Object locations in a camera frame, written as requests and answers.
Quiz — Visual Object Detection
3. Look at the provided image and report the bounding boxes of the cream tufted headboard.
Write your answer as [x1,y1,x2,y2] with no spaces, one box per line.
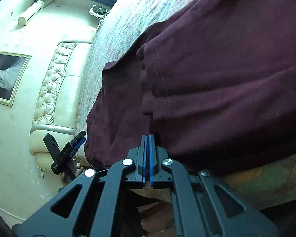
[30,40,92,171]

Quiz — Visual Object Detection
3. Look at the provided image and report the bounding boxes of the white wall air conditioner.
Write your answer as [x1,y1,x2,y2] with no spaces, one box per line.
[18,0,44,26]

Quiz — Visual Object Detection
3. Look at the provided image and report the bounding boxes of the floral green bedspread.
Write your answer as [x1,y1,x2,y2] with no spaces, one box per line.
[76,0,296,208]

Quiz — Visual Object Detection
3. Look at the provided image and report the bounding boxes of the small white desk fan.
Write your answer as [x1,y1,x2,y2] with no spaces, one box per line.
[89,5,110,19]

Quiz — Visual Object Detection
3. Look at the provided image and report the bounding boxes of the framed wall picture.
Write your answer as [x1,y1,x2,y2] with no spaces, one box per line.
[0,51,31,107]

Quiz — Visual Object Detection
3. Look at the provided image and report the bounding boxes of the dark maroon pants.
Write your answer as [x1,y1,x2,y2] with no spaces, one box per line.
[84,0,296,175]

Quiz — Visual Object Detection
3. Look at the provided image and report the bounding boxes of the person's left hand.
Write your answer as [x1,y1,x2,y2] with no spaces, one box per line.
[60,163,83,187]

